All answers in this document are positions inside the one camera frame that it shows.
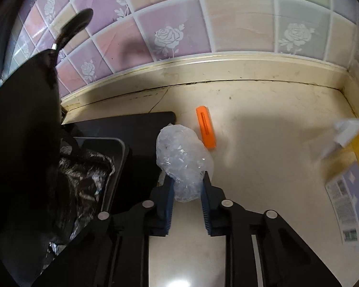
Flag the grey bin with black liner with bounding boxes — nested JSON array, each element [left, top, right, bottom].
[[48, 137, 127, 254]]

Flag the black wok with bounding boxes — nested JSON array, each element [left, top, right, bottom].
[[0, 7, 95, 287]]

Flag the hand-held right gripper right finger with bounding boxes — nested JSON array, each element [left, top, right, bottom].
[[200, 170, 343, 287]]

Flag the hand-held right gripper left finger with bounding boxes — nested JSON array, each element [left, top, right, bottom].
[[31, 174, 175, 287]]

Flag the white crumpled paper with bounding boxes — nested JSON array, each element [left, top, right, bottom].
[[320, 118, 359, 160]]

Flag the black glass cooktop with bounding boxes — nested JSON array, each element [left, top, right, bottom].
[[60, 111, 177, 216]]

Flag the yellow food bag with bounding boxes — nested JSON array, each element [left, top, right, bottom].
[[325, 120, 359, 246]]

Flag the clear plastic bag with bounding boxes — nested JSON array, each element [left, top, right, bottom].
[[156, 123, 214, 203]]

